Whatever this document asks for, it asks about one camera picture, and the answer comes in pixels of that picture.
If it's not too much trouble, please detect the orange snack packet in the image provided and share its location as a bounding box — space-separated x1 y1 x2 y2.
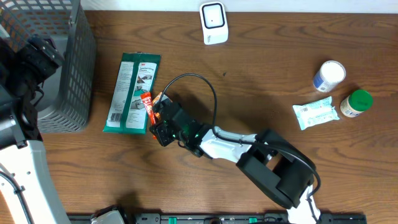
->
152 92 172 120

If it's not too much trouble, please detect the red packet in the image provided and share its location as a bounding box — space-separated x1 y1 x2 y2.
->
140 92 156 126

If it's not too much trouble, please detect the green box with label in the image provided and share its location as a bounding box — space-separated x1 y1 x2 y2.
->
103 53 161 134

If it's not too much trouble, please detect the mint green wipes pack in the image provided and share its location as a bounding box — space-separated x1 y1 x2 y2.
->
292 96 340 130

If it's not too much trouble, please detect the white tub blue label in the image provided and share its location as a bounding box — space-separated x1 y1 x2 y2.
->
313 60 346 93

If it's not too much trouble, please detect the green lid white jar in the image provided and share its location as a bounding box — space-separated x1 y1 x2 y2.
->
340 90 373 118

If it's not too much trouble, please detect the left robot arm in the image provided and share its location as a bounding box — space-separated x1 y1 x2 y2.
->
1 35 129 223

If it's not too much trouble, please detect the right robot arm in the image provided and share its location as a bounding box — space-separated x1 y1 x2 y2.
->
149 120 321 223

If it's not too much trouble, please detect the white barcode scanner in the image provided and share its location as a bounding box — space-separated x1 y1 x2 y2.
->
199 1 229 45

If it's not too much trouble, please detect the grey plastic mesh basket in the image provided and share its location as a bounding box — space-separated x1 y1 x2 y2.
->
1 0 96 133

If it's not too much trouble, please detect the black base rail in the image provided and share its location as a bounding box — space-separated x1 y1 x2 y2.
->
130 213 367 224

